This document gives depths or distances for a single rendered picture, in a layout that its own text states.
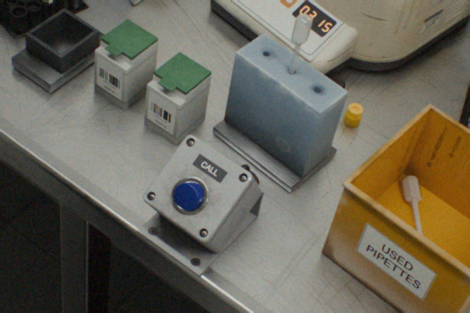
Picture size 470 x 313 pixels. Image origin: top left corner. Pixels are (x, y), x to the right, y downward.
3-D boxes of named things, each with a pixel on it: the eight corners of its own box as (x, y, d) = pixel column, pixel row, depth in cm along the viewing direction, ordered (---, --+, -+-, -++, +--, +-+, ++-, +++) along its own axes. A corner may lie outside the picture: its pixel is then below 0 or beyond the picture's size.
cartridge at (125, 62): (93, 91, 91) (94, 40, 86) (125, 67, 94) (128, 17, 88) (124, 112, 90) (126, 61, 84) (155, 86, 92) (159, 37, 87)
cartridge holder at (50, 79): (11, 67, 91) (10, 40, 89) (74, 24, 97) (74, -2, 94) (50, 94, 90) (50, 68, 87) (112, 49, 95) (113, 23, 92)
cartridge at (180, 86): (143, 124, 89) (147, 75, 84) (174, 99, 91) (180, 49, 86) (175, 146, 87) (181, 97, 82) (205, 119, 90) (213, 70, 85)
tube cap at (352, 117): (340, 121, 92) (344, 108, 91) (348, 113, 93) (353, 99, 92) (354, 130, 92) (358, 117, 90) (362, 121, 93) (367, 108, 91)
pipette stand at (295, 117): (212, 133, 89) (224, 59, 82) (259, 99, 93) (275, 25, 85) (289, 193, 85) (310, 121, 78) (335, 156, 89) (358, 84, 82)
